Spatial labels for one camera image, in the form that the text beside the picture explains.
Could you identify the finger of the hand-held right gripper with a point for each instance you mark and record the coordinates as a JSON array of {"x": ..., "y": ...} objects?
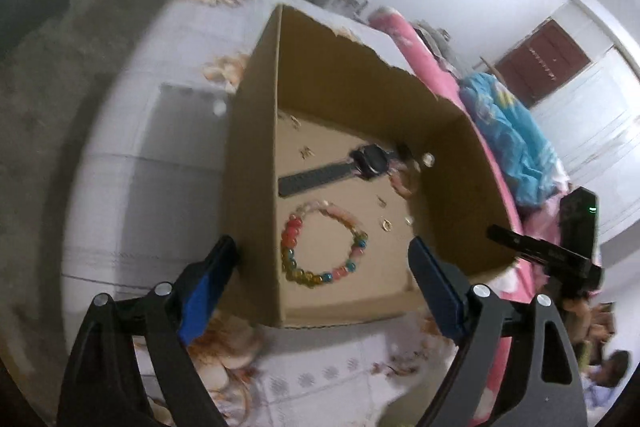
[{"x": 525, "y": 247}]

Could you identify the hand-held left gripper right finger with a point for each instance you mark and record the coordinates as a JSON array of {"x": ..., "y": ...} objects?
[{"x": 435, "y": 287}]

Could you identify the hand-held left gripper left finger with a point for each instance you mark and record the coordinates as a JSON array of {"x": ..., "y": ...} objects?
[{"x": 205, "y": 292}]

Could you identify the black round watch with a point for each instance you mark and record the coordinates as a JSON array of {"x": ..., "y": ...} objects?
[{"x": 372, "y": 159}]

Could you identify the gold cluster earring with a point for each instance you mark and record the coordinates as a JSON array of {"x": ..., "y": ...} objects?
[{"x": 305, "y": 152}]

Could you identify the brown cardboard box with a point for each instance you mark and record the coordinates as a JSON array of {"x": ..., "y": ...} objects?
[{"x": 325, "y": 72}]

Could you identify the person's right hand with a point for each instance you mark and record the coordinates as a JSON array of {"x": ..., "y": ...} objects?
[{"x": 575, "y": 312}]

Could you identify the white wardrobe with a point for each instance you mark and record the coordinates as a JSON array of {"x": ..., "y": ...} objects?
[{"x": 600, "y": 132}]

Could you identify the blue striped blanket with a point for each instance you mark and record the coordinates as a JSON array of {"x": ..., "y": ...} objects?
[{"x": 515, "y": 132}]

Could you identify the person's printed clothing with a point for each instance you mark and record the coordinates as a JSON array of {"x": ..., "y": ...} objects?
[{"x": 607, "y": 377}]

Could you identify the brown door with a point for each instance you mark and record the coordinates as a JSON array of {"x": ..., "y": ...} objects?
[{"x": 542, "y": 62}]

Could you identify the wooden chair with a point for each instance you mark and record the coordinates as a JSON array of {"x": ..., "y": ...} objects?
[{"x": 492, "y": 67}]

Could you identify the grey pillow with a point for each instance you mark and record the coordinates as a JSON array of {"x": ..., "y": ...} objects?
[{"x": 432, "y": 42}]

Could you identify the pink floral bed sheet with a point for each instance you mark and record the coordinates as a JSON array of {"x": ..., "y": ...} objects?
[{"x": 400, "y": 32}]

